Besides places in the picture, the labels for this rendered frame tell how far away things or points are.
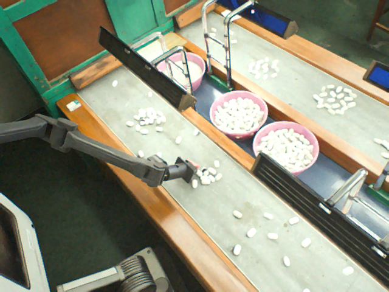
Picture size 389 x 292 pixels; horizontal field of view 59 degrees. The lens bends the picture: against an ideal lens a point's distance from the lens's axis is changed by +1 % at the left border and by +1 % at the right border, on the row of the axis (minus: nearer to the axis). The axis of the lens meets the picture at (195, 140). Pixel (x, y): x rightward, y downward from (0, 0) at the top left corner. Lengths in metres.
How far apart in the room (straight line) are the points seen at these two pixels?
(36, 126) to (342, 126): 1.23
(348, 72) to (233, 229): 0.97
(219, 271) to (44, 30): 1.28
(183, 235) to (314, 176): 0.61
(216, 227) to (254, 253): 0.17
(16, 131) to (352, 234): 1.04
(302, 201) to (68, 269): 1.61
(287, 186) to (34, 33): 1.29
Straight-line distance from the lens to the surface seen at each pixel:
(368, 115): 1.69
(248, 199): 1.37
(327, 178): 1.53
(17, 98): 2.93
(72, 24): 1.82
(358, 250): 0.97
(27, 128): 1.29
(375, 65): 1.37
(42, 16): 1.75
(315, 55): 1.91
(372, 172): 1.49
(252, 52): 1.96
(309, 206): 0.99
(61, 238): 2.39
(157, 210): 1.36
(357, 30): 3.46
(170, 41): 2.05
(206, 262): 1.26
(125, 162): 1.25
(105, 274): 1.27
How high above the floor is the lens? 1.95
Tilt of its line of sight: 52 degrees down
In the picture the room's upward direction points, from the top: 12 degrees counter-clockwise
